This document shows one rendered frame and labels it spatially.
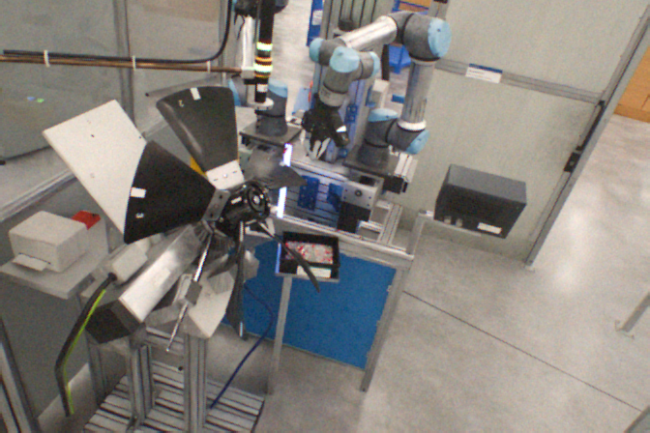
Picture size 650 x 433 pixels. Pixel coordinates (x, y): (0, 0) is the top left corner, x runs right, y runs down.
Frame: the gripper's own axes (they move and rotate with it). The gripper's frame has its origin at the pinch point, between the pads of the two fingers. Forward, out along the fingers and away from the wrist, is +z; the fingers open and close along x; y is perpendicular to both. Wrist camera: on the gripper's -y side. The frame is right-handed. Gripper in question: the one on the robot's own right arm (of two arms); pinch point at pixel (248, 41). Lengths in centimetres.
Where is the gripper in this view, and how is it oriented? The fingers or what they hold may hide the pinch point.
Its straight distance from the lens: 171.3
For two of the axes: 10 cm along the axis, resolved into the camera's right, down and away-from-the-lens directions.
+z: -1.6, 8.5, 5.1
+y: 2.5, -4.7, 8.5
